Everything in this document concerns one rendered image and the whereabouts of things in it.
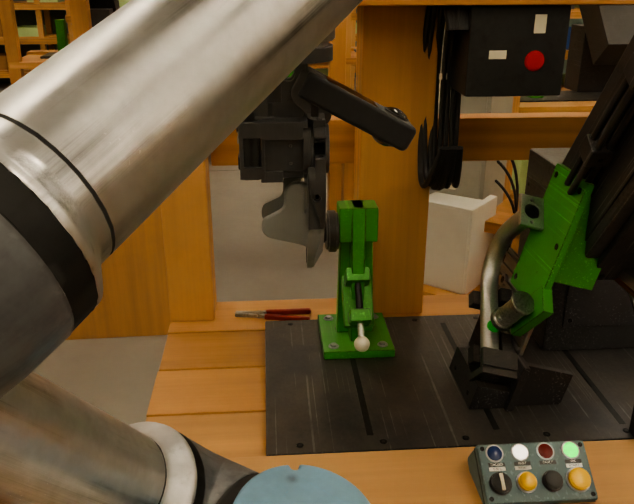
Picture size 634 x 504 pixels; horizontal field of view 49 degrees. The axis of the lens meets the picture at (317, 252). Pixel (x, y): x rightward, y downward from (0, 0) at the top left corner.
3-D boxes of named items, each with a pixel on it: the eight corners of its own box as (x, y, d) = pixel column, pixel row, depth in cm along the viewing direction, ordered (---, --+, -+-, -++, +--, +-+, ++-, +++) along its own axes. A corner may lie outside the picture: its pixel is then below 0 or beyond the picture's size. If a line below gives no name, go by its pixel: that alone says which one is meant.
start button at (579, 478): (591, 490, 92) (594, 488, 91) (570, 491, 92) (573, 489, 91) (585, 468, 94) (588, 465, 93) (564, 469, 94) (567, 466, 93)
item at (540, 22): (561, 96, 122) (573, 4, 116) (465, 97, 121) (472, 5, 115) (535, 85, 133) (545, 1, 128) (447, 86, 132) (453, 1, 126)
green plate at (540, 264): (582, 323, 108) (640, 196, 101) (533, 312, 107) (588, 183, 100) (553, 291, 119) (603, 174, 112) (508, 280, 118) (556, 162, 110)
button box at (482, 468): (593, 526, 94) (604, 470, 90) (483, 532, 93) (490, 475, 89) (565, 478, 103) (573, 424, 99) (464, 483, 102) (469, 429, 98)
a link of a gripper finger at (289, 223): (262, 267, 70) (260, 176, 67) (322, 265, 70) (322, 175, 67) (262, 279, 67) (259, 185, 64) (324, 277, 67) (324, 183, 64)
